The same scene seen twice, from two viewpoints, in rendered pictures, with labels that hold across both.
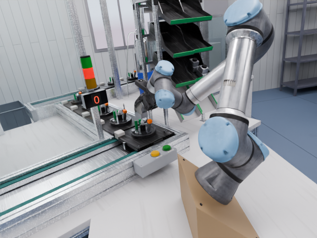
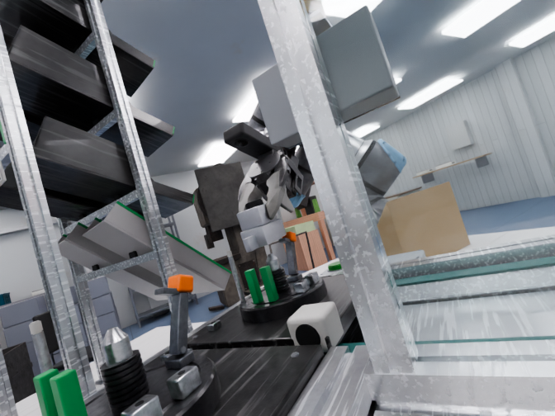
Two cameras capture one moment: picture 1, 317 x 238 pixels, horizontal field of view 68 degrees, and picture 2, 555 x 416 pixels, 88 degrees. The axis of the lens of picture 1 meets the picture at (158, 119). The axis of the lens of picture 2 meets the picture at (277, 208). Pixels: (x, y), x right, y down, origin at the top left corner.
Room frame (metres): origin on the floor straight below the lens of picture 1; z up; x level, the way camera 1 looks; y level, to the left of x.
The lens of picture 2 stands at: (1.34, 0.53, 1.09)
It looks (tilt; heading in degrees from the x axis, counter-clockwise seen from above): 3 degrees up; 246
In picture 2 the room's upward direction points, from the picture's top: 17 degrees counter-clockwise
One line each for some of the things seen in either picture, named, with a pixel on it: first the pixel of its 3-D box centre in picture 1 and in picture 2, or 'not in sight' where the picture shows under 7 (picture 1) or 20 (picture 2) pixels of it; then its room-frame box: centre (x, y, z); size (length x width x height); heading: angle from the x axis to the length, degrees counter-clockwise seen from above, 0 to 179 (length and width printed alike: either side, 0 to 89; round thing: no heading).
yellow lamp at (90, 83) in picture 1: (90, 82); not in sight; (1.16, 0.31, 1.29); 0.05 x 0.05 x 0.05
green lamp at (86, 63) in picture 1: (86, 62); not in sight; (1.16, 0.31, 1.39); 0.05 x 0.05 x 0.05
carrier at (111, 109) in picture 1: (103, 108); not in sight; (1.58, 0.38, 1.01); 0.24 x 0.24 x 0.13; 36
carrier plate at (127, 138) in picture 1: (144, 135); (286, 309); (1.18, 0.09, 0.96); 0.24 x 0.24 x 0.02; 36
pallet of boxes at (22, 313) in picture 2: not in sight; (71, 328); (2.61, -4.30, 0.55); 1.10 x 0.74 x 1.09; 6
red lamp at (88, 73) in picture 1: (88, 72); not in sight; (1.16, 0.31, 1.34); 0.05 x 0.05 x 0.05
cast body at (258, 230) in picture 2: (139, 110); (257, 223); (1.19, 0.09, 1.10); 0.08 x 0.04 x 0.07; 36
